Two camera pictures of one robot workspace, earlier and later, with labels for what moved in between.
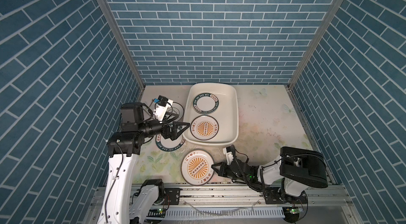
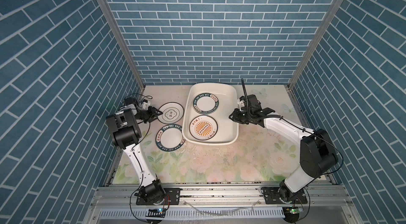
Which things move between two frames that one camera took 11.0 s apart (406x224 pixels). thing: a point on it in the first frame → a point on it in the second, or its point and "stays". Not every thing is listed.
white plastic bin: [211, 111] stays
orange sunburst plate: [196, 167] → [203, 127]
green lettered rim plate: [168, 145] stays
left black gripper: [171, 134] → [150, 114]
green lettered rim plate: [205, 103] stays
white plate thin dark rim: [177, 109] stays
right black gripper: [223, 166] → [235, 115]
